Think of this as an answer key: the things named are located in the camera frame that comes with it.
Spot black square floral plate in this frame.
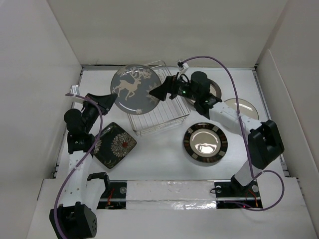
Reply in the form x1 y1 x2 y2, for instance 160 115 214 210
93 122 137 169

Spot dark patterned rim plate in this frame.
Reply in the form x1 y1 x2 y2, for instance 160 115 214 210
183 122 228 164

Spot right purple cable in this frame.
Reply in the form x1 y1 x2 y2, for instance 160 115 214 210
185 55 286 211

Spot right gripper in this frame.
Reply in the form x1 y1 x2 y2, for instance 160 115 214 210
149 72 199 102

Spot cream plate with tree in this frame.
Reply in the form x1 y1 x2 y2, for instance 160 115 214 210
225 98 259 120

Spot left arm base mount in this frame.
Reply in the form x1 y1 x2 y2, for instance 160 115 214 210
87 172 127 210

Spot silver taped front rail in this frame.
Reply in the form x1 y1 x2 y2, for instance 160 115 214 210
98 180 263 210

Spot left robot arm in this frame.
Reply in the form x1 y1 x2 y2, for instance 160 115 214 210
49 94 117 239

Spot brown rimmed cream plate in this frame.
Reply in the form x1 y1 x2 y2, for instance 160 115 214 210
183 79 222 107

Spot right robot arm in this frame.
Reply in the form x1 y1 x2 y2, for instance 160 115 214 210
150 71 285 196

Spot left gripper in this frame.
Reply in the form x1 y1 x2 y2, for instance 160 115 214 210
81 93 116 133

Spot wire dish rack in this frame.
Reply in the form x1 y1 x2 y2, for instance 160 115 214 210
127 59 190 138

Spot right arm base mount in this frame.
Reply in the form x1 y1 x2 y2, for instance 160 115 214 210
210 180 263 209

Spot grey reindeer plate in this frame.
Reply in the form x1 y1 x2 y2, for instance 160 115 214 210
110 65 161 115

